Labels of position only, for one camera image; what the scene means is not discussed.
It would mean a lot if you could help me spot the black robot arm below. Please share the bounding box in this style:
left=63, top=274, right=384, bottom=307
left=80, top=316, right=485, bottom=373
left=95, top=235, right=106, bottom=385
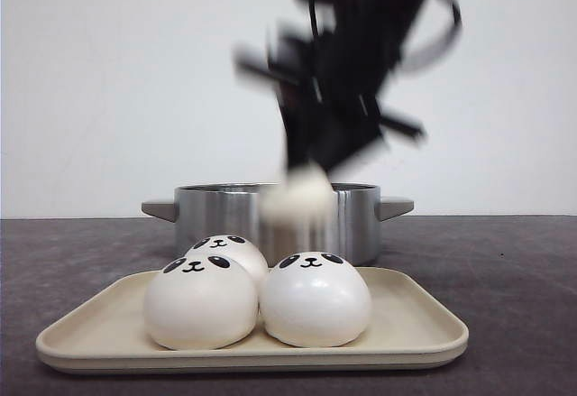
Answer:
left=234, top=0, right=461, bottom=182

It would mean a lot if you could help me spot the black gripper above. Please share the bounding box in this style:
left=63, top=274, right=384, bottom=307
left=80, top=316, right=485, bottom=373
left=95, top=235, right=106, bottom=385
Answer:
left=234, top=16, right=425, bottom=180

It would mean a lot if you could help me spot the beige rectangular tray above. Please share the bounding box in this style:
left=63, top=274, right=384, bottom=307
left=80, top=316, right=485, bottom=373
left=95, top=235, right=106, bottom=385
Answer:
left=36, top=267, right=469, bottom=374

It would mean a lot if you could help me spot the black cable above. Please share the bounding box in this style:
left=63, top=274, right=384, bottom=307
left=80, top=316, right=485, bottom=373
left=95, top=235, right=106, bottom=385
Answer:
left=396, top=0, right=464, bottom=72

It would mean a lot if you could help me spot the stainless steel pot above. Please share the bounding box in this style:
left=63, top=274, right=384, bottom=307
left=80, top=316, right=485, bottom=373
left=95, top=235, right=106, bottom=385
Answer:
left=142, top=183, right=414, bottom=266

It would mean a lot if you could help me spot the panda bun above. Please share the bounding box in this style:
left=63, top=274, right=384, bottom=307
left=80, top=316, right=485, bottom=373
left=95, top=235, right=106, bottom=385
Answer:
left=143, top=253, right=258, bottom=350
left=260, top=251, right=372, bottom=347
left=185, top=234, right=269, bottom=287

